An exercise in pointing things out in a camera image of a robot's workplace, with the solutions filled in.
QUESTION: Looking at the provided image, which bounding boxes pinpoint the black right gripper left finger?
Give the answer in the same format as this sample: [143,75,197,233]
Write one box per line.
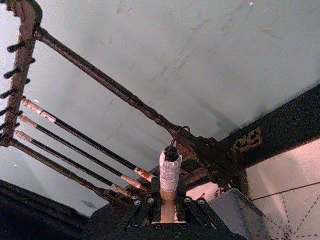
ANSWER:
[126,176,164,226]

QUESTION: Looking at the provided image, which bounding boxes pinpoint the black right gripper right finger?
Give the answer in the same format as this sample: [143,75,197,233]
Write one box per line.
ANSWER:
[175,178,219,231]

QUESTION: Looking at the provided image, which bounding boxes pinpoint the wooden brush with white wrap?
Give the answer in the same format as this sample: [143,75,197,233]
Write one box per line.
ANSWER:
[159,126,191,223]

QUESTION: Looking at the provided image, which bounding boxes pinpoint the black brush with pale ends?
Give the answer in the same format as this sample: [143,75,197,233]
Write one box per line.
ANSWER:
[14,130,141,201]
[18,115,151,194]
[20,98,158,181]

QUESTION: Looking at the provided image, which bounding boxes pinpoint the white mat with dashed lines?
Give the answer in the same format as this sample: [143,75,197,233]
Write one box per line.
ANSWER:
[186,136,320,240]

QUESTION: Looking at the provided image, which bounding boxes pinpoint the black table cloth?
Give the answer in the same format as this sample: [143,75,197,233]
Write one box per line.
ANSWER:
[219,84,320,169]

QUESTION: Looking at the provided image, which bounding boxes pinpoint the dark wooden brush rack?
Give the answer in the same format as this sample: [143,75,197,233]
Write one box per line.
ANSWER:
[0,0,264,213]

